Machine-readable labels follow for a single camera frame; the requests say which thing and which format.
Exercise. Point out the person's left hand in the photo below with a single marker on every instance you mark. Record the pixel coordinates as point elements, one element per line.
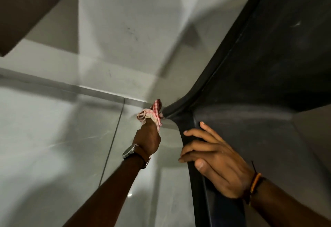
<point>147,138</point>

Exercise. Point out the person's right forearm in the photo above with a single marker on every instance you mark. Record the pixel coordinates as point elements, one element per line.
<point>284,206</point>

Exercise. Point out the person's left forearm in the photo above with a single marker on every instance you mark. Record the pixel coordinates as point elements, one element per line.
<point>108,195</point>

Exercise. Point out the red checked cloth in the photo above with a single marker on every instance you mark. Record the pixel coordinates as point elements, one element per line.
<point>152,114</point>

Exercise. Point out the person's right thumb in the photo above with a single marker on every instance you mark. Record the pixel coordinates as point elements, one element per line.
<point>203,168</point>

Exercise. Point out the person's right middle finger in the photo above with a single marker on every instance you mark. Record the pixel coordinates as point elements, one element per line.
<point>197,145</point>

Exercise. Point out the person's right hand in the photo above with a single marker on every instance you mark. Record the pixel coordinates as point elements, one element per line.
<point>222,167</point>

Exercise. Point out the black plastic chair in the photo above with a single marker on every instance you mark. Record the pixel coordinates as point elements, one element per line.
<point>258,58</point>

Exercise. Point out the person's right little finger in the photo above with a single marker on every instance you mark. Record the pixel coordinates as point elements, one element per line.
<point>210,129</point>

